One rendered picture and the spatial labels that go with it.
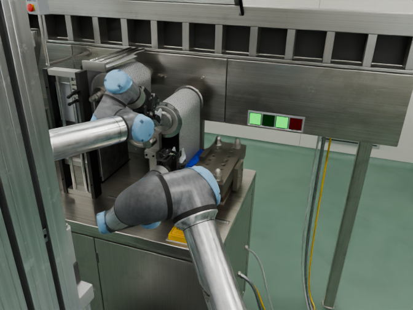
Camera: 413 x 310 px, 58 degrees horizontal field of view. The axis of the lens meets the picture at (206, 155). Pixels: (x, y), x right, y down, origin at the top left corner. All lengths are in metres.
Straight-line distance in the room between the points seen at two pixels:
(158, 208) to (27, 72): 0.53
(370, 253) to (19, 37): 2.77
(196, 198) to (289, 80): 0.87
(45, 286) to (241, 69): 1.30
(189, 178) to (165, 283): 0.71
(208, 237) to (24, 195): 0.53
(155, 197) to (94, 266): 0.84
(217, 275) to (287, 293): 1.63
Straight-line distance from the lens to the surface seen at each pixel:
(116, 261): 1.59
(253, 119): 1.69
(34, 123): 0.45
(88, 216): 1.55
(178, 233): 1.37
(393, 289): 2.76
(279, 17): 1.60
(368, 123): 1.67
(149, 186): 0.89
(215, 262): 0.90
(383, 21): 1.59
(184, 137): 1.52
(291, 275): 2.62
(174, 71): 1.76
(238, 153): 1.71
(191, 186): 0.91
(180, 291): 1.53
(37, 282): 0.53
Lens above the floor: 1.77
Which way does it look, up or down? 26 degrees down
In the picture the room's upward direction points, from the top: 1 degrees clockwise
